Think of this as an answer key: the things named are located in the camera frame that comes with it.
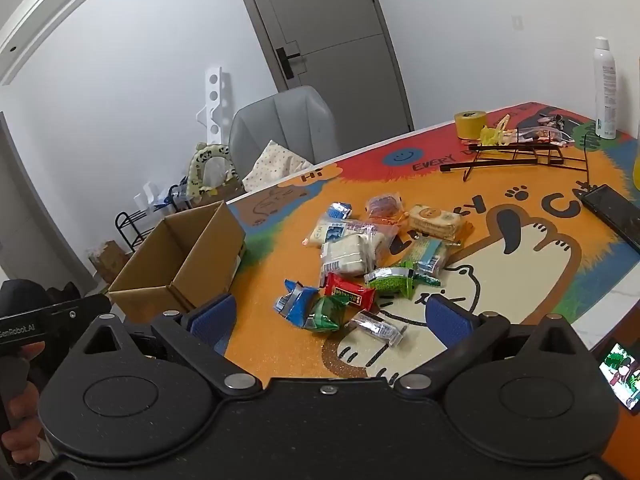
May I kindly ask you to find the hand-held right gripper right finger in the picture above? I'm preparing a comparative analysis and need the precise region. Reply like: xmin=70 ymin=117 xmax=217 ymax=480
xmin=395 ymin=294 xmax=589 ymax=392

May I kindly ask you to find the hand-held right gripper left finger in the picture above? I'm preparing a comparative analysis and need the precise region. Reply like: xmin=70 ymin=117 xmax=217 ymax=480
xmin=80 ymin=294 xmax=263 ymax=394

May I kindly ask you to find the green white snack packet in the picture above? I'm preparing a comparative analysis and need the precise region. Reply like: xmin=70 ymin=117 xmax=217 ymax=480
xmin=400 ymin=237 xmax=451 ymax=277

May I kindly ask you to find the clear black snack packet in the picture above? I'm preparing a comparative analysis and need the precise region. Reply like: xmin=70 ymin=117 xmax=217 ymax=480
xmin=350 ymin=310 xmax=407 ymax=347

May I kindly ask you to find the blue foil snack packet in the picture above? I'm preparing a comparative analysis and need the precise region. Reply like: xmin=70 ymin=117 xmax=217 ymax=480
xmin=274 ymin=279 xmax=321 ymax=325

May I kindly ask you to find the beige biscuit packet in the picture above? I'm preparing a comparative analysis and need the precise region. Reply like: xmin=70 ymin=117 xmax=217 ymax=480
xmin=407 ymin=204 xmax=473 ymax=243

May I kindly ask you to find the red snack packet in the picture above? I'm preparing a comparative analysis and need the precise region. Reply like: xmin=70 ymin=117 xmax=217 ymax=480
xmin=324 ymin=272 xmax=377 ymax=311

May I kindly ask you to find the clear dotted snack packet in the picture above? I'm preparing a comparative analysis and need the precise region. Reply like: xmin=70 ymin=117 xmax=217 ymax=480
xmin=345 ymin=219 xmax=399 ymax=261

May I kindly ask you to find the dark green triangular snack packet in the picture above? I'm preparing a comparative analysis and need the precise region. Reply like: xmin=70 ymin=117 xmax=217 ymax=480
xmin=306 ymin=295 xmax=351 ymax=335

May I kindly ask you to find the white bread packet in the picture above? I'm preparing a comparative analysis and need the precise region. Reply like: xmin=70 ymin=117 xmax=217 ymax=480
xmin=320 ymin=235 xmax=376 ymax=277

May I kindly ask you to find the pink clear snack packet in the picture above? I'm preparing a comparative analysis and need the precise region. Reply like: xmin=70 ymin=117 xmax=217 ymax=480
xmin=365 ymin=192 xmax=405 ymax=221

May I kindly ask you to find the person's left hand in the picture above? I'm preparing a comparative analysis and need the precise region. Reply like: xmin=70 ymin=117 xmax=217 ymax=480
xmin=2 ymin=382 xmax=46 ymax=459

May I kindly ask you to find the colourful printed table mat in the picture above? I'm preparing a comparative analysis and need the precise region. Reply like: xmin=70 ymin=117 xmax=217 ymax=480
xmin=220 ymin=101 xmax=640 ymax=386

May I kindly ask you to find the small brown cardboard box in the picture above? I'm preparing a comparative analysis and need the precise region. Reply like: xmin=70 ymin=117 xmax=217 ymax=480
xmin=89 ymin=240 xmax=132 ymax=283

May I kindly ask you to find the printed brown cardboard box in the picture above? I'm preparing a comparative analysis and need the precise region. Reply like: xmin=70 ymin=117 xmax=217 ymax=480
xmin=190 ymin=180 xmax=246 ymax=208

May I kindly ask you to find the black shoe rack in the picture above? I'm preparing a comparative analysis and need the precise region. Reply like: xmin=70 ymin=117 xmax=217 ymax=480
xmin=115 ymin=185 xmax=193 ymax=256

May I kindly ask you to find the white plastic holder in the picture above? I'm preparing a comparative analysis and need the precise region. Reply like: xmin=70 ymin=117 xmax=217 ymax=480
xmin=134 ymin=181 xmax=168 ymax=208

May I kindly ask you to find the cream dotted cushion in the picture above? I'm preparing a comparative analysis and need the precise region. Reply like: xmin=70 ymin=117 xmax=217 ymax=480
xmin=242 ymin=140 xmax=313 ymax=192

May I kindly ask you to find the phone with lit screen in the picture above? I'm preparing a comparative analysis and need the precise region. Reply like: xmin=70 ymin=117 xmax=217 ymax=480
xmin=598 ymin=341 xmax=640 ymax=413

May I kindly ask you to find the yellow plastic clip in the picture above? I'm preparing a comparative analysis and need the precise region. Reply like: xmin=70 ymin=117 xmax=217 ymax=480
xmin=479 ymin=115 xmax=516 ymax=147

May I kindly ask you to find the black phone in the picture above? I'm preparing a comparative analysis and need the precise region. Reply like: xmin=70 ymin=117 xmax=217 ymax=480
xmin=582 ymin=184 xmax=640 ymax=253

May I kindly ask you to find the yellow tape roll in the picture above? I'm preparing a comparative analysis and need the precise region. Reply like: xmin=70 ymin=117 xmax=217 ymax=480
xmin=454 ymin=108 xmax=488 ymax=140

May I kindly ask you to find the clear candy packet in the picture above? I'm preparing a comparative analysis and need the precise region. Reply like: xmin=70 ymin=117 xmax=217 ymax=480
xmin=517 ymin=125 xmax=571 ymax=147

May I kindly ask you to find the grey chair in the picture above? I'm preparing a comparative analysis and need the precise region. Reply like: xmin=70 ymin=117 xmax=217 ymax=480
xmin=229 ymin=86 xmax=341 ymax=176

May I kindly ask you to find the white perforated board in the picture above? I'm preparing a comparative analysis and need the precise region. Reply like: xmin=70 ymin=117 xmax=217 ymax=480
xmin=195 ymin=65 xmax=233 ymax=148

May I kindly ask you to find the grey door with large lock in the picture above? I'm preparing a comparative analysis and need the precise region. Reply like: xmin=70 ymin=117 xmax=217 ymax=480
xmin=240 ymin=0 xmax=415 ymax=133

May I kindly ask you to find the panda print seat ring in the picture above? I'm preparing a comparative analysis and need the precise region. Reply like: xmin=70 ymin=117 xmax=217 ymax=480
xmin=186 ymin=142 xmax=236 ymax=196

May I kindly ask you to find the black wire rack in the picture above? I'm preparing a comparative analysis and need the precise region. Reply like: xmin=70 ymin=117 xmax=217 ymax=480
xmin=440 ymin=140 xmax=591 ymax=183

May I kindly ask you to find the black cable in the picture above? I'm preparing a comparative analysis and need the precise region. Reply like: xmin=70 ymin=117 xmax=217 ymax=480
xmin=575 ymin=122 xmax=601 ymax=191

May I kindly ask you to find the black door handle lock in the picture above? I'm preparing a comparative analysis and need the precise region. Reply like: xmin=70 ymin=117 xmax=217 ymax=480
xmin=276 ymin=46 xmax=302 ymax=80

